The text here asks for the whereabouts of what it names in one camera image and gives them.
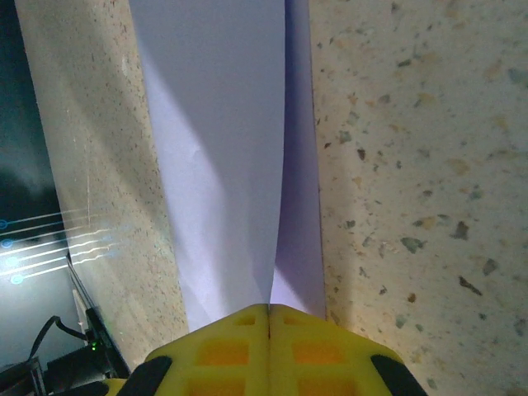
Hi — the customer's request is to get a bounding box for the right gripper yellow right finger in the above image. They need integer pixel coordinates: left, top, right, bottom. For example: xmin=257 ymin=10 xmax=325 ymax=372
xmin=269 ymin=304 xmax=430 ymax=396

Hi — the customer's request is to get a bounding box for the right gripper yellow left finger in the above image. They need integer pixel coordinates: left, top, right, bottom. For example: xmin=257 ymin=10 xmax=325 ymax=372
xmin=98 ymin=304 xmax=271 ymax=396

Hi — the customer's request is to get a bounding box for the lavender paper sheet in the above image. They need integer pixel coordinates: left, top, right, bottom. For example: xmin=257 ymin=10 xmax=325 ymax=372
xmin=127 ymin=0 xmax=328 ymax=332

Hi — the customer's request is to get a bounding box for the aluminium table rail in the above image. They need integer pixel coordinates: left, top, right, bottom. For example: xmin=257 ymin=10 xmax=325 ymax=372
xmin=65 ymin=250 xmax=127 ymax=375

